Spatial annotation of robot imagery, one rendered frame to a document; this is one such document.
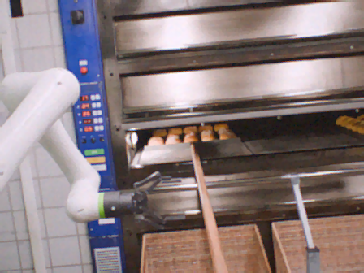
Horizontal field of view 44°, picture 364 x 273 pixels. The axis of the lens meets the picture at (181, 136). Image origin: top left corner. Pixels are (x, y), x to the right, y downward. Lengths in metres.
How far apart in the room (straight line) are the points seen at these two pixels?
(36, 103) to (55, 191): 1.05
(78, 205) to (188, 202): 0.76
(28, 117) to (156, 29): 1.03
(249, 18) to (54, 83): 1.12
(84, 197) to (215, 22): 1.03
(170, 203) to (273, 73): 0.79
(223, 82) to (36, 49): 0.87
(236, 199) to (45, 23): 1.22
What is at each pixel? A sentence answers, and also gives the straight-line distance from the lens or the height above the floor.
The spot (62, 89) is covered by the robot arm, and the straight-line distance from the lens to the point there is 1.30.
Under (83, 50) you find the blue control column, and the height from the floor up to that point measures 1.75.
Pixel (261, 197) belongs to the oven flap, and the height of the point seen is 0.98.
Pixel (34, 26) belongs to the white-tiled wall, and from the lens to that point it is 2.21.
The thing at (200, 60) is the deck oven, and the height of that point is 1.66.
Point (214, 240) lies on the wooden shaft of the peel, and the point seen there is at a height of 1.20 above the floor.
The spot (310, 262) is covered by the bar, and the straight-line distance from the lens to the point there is 1.71.
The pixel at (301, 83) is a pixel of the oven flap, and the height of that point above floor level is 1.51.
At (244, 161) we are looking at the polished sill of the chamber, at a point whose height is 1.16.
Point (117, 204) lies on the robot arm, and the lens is 1.55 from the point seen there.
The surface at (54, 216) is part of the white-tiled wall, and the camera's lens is 2.30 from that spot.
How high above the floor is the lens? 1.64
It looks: 9 degrees down
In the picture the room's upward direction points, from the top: 5 degrees counter-clockwise
